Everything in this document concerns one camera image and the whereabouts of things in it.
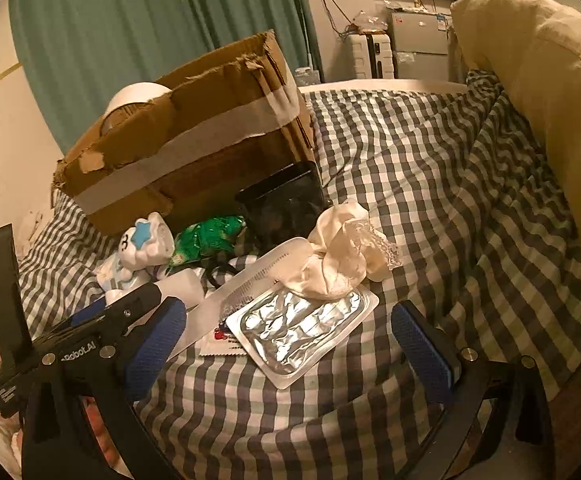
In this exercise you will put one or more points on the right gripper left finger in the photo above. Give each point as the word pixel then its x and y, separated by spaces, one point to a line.
pixel 112 358

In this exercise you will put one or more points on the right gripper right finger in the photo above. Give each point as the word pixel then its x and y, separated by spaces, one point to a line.
pixel 495 421

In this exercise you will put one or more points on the white plastic sleeve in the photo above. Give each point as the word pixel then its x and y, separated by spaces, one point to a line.
pixel 277 265

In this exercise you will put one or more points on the cream cloth bundle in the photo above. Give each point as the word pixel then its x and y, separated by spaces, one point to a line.
pixel 347 249

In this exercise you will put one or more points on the silver foil blister pack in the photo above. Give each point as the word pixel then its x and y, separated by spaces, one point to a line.
pixel 286 334

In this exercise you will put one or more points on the green snack packet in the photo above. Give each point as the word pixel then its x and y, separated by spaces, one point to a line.
pixel 206 239

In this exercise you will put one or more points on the white tape roll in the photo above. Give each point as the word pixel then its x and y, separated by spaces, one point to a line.
pixel 129 100

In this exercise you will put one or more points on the white sachet with characters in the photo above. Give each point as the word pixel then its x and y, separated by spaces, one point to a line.
pixel 221 342

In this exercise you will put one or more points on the white blue plush toy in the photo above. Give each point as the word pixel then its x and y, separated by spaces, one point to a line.
pixel 146 244

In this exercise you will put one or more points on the checkered gingham blanket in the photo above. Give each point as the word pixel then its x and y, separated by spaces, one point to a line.
pixel 488 251

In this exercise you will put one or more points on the black plastic tray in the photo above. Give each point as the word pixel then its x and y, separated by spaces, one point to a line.
pixel 284 205

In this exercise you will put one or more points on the brown cardboard box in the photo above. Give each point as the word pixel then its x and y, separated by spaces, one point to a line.
pixel 227 120

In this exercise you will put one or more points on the beige pillow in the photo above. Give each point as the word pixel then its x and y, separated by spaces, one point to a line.
pixel 534 47

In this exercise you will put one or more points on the white suitcase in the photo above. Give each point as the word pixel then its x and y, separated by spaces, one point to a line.
pixel 371 56

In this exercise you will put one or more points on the grey mini fridge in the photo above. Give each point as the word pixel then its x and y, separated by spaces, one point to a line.
pixel 420 46

